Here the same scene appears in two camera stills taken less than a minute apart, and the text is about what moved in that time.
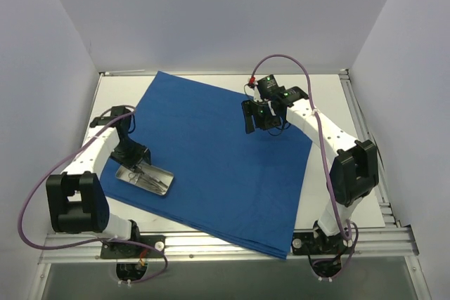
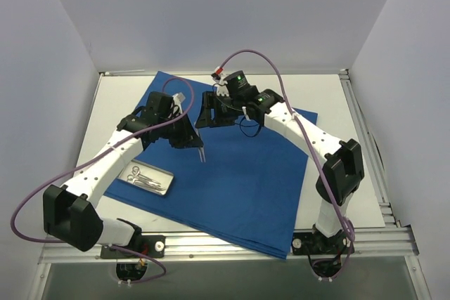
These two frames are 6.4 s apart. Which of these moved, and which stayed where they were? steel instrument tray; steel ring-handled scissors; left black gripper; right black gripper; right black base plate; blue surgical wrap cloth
Moved: left black gripper; right black gripper
Stayed: right black base plate; blue surgical wrap cloth; steel instrument tray; steel ring-handled scissors
